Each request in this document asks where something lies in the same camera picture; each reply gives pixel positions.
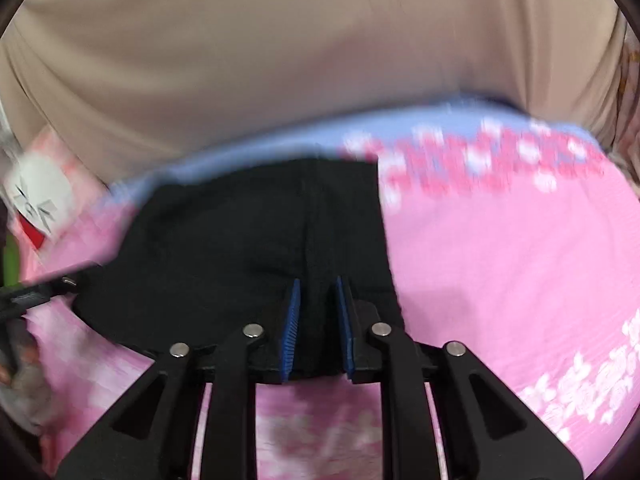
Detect black pants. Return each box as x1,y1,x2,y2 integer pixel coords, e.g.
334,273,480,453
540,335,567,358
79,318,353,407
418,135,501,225
72,156,410,386

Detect person's left hand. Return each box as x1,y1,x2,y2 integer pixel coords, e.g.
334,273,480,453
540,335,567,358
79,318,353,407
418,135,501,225
0,332,56,433

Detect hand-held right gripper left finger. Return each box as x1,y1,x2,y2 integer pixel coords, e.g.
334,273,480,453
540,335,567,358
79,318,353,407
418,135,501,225
56,278,302,480

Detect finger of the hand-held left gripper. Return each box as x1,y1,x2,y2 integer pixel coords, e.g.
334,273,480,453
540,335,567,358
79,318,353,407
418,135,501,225
0,274,93,320

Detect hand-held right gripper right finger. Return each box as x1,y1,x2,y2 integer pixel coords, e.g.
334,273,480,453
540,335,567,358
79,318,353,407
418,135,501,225
334,276,586,480

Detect beige curtain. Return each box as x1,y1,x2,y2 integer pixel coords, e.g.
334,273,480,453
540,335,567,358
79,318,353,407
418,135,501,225
0,0,632,181

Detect white rabbit face pillow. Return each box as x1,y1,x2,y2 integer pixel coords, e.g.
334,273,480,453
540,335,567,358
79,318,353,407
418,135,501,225
2,127,108,253

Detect green round pillow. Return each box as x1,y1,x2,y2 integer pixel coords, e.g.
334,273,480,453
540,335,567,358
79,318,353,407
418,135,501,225
4,234,23,288

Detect pink floral bedsheet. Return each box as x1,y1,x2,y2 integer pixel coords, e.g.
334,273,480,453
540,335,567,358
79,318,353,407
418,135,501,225
20,91,640,480

